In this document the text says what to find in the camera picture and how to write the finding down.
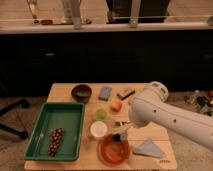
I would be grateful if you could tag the green plastic tray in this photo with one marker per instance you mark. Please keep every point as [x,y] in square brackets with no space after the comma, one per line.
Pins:
[68,116]

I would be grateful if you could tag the white brush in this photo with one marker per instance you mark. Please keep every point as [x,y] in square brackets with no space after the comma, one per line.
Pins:
[121,134]

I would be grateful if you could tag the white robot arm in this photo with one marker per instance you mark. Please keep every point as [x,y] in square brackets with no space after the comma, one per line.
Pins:
[149,105]

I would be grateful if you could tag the blue sponge block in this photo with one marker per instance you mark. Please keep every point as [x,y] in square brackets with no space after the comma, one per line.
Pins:
[105,93]

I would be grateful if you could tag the orange fruit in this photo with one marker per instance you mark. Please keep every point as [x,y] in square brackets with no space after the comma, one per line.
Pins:
[116,105]

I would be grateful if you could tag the metal fork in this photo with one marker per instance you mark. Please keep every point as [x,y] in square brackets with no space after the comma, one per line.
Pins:
[121,123]

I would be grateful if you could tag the white cup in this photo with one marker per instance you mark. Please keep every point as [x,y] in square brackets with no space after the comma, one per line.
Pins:
[98,129]

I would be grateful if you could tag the wooden table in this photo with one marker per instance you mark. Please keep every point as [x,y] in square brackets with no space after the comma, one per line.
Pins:
[88,159]

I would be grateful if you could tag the orange plastic bowl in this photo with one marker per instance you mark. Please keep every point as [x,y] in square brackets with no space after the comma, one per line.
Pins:
[112,152]

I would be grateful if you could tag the bunch of dark grapes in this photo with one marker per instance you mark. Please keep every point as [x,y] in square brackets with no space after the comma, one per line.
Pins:
[56,137]

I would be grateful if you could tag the blue folded cloth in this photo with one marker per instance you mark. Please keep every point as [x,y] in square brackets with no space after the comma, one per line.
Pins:
[149,148]

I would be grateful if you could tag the dark counter cabinet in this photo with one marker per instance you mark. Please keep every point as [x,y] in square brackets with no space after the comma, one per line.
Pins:
[32,58]

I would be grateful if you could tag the small red bowl on counter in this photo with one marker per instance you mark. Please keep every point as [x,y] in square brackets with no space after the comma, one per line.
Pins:
[46,22]

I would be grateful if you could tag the clutter pile on floor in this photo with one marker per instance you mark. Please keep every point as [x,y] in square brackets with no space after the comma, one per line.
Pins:
[203,104]

